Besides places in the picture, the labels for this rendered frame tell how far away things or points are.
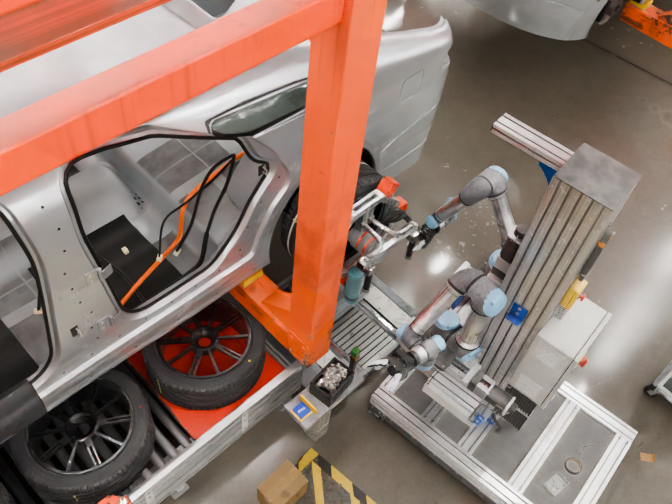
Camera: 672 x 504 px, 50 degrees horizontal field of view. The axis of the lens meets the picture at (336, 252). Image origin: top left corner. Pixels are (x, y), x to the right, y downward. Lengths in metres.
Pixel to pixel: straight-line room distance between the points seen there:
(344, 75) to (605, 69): 4.96
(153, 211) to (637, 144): 4.02
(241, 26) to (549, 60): 5.20
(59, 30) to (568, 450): 3.49
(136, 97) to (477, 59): 5.14
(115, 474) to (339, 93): 2.14
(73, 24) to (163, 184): 2.45
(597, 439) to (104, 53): 3.22
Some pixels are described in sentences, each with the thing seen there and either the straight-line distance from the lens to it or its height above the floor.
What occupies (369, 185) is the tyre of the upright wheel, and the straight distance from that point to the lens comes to 3.75.
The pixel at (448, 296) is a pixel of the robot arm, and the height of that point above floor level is 1.34.
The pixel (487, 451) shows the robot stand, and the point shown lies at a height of 0.21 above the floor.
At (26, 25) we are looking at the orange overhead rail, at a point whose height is 3.00.
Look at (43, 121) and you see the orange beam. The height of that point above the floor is 2.73.
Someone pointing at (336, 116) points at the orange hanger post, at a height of 2.27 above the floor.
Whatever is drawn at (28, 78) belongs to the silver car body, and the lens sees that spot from 2.96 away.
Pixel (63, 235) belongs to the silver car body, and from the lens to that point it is 2.85.
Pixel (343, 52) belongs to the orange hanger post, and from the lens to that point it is 2.26.
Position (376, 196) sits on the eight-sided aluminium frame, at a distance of 3.75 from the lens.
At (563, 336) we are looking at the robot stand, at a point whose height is 1.23.
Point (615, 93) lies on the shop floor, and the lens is 6.84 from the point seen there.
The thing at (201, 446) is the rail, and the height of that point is 0.39.
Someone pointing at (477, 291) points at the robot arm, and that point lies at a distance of 3.08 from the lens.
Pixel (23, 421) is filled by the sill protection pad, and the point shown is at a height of 0.85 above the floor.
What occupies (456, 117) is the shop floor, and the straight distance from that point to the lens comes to 6.04.
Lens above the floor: 3.87
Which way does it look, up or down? 52 degrees down
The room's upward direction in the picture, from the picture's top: 9 degrees clockwise
